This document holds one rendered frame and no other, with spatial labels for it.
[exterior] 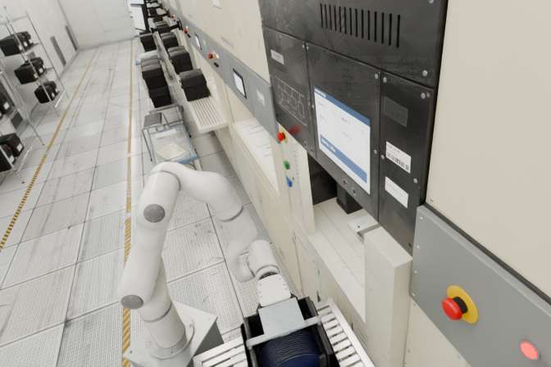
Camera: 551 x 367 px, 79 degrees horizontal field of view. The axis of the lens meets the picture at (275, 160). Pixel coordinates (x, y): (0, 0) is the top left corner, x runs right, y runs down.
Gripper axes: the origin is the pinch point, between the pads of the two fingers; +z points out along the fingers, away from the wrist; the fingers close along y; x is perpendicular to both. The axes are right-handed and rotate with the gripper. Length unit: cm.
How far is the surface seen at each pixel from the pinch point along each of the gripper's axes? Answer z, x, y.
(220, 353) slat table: -17.1, -33.7, 24.2
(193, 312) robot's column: -39, -33, 34
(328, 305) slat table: -21.5, -33.2, -22.0
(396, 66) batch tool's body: 8, 73, -29
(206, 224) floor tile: -187, -110, 34
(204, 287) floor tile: -117, -110, 41
